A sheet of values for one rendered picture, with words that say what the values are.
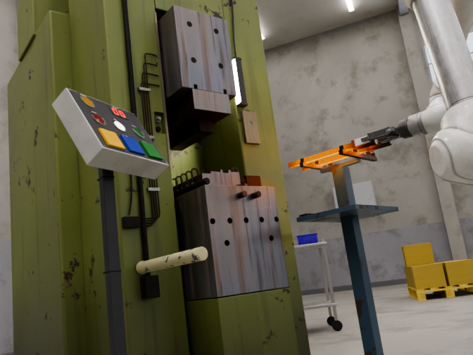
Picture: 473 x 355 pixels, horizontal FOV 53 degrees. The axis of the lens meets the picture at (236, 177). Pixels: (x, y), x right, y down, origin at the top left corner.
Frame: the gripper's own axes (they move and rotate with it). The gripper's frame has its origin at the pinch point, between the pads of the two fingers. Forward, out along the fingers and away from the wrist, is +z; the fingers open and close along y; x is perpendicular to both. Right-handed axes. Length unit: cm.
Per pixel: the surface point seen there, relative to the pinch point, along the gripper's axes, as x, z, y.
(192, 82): 37, 52, -47
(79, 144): -3, 42, -109
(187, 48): 53, 52, -47
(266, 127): 26, 56, 8
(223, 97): 32, 49, -31
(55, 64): 65, 116, -76
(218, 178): -7, 51, -39
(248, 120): 28, 57, -5
